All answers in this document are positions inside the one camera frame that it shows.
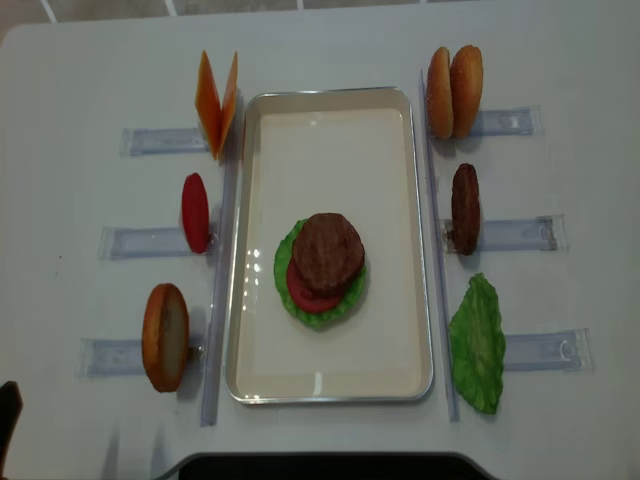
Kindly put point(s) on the orange cheese slice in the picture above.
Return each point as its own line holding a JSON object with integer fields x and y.
{"x": 208, "y": 105}
{"x": 228, "y": 108}

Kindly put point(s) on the brown meat patty on tray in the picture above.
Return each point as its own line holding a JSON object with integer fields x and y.
{"x": 328, "y": 254}

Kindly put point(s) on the red tomato slice on tray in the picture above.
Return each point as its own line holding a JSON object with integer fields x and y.
{"x": 303, "y": 297}

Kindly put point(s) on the green lettuce leaf on tray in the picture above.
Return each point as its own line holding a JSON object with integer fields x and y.
{"x": 317, "y": 319}

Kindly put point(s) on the red tomato slice upright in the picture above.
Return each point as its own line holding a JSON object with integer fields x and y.
{"x": 195, "y": 214}

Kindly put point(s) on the brown meat patty upright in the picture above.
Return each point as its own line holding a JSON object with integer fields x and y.
{"x": 465, "y": 207}

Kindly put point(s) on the green lettuce leaf upright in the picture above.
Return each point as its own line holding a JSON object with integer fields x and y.
{"x": 478, "y": 346}

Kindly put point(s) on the white rectangular metal tray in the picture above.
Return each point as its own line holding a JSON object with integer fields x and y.
{"x": 350, "y": 152}

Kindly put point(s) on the bun half lower left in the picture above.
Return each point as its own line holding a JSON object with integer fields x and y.
{"x": 165, "y": 337}

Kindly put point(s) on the sesame bun half left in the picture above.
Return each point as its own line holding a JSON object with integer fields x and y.
{"x": 439, "y": 95}

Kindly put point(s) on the sesame bun half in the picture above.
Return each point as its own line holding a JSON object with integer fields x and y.
{"x": 466, "y": 78}
{"x": 439, "y": 95}

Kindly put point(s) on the sesame bun half right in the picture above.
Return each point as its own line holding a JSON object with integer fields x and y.
{"x": 466, "y": 78}

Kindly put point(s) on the black base at bottom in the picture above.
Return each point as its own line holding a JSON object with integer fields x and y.
{"x": 367, "y": 465}

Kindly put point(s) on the clear long rail left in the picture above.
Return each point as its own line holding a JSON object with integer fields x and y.
{"x": 223, "y": 252}

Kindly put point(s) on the clear long rail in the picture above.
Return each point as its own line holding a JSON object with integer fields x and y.
{"x": 438, "y": 254}
{"x": 223, "y": 252}

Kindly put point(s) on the clear long rail right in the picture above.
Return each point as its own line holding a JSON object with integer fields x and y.
{"x": 438, "y": 254}

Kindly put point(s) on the clear holder rail tomato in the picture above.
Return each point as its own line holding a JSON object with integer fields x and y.
{"x": 130, "y": 243}

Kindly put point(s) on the clear holder rail cheese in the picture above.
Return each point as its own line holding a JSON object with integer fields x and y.
{"x": 137, "y": 142}

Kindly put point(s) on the clear holder rail patty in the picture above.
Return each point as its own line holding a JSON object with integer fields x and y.
{"x": 541, "y": 233}

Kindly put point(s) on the clear holder rail right buns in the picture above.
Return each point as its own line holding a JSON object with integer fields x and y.
{"x": 519, "y": 121}

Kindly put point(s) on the clear holder rail left bun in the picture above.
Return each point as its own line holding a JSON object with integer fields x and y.
{"x": 110, "y": 358}

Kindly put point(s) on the clear holder rail lettuce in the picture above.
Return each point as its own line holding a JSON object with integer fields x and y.
{"x": 568, "y": 350}

